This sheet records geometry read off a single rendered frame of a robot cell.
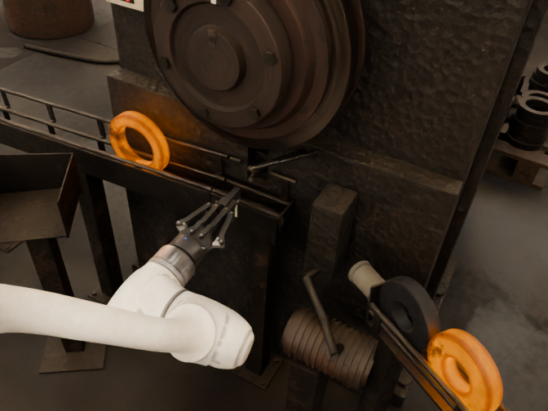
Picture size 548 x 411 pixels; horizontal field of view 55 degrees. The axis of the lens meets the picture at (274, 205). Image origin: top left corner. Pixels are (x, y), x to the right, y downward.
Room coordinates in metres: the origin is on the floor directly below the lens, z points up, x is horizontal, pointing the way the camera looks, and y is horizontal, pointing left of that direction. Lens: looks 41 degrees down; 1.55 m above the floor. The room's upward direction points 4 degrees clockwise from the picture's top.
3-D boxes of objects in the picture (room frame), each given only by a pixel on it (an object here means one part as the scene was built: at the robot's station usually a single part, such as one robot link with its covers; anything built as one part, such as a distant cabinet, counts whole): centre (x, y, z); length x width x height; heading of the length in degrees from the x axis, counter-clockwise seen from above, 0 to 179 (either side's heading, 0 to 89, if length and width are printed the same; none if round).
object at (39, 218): (1.00, 0.66, 0.36); 0.26 x 0.20 x 0.72; 99
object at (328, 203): (0.92, -0.14, 0.68); 0.11 x 0.08 x 0.24; 154
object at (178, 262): (0.74, 0.20, 0.72); 0.09 x 0.06 x 0.09; 64
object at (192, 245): (0.80, 0.17, 0.73); 0.09 x 0.08 x 0.07; 154
